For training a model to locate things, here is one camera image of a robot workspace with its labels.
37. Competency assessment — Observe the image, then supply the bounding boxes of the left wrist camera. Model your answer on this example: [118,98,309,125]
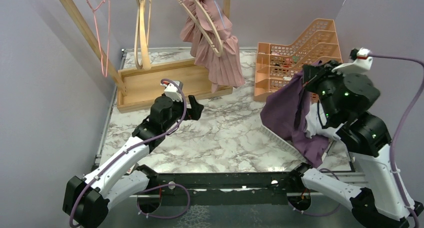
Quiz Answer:
[161,80,184,102]

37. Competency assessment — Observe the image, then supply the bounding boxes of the purple cable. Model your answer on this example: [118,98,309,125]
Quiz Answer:
[68,78,191,228]
[287,53,424,228]

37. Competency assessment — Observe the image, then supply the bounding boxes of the wooden clothes rack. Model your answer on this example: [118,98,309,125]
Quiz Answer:
[59,0,233,113]

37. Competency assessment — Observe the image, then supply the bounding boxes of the pink wire hanger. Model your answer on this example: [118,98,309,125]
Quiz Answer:
[79,0,112,78]

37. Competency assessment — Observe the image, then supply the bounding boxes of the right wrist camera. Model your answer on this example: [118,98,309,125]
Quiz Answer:
[331,48,373,74]

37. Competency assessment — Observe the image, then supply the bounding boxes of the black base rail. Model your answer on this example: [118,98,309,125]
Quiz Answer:
[136,165,312,212]

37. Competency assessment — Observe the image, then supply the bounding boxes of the purple garment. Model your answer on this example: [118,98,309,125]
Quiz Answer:
[260,71,330,168]

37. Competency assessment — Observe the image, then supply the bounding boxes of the pink pleated skirt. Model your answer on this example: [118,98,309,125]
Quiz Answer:
[178,0,245,93]

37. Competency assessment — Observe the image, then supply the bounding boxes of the wooden hanger left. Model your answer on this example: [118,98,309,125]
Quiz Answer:
[134,0,152,71]

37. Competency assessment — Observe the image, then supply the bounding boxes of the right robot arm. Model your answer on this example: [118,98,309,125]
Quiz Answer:
[288,60,424,228]

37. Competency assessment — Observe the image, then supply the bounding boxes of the white laundry basket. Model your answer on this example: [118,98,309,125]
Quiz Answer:
[260,125,334,164]

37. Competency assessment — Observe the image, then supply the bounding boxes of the white garment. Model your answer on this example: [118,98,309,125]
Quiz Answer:
[304,103,342,141]

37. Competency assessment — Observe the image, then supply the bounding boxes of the blue wire hanger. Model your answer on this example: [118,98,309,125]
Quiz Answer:
[213,0,226,29]

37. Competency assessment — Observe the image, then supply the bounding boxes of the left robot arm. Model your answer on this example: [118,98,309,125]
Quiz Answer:
[62,95,204,228]

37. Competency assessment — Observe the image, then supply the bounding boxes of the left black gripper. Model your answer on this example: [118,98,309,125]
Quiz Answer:
[163,95,204,131]

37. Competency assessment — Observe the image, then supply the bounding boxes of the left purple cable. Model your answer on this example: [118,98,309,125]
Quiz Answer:
[68,78,191,228]

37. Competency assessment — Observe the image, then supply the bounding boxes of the wooden hanger right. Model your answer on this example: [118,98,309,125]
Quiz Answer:
[177,0,224,57]

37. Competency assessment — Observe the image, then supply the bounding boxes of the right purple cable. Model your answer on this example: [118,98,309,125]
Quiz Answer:
[287,53,424,228]

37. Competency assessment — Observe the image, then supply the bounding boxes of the orange plastic file organizer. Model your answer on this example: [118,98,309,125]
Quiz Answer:
[253,18,342,102]

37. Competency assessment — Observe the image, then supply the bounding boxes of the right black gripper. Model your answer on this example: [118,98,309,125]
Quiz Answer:
[301,58,350,123]

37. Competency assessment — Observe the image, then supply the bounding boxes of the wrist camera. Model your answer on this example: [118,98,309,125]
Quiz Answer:
[331,48,373,74]
[161,80,184,102]

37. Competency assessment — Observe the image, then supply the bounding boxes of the wooden hanger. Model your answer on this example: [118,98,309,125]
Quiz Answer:
[177,0,224,57]
[134,0,152,71]

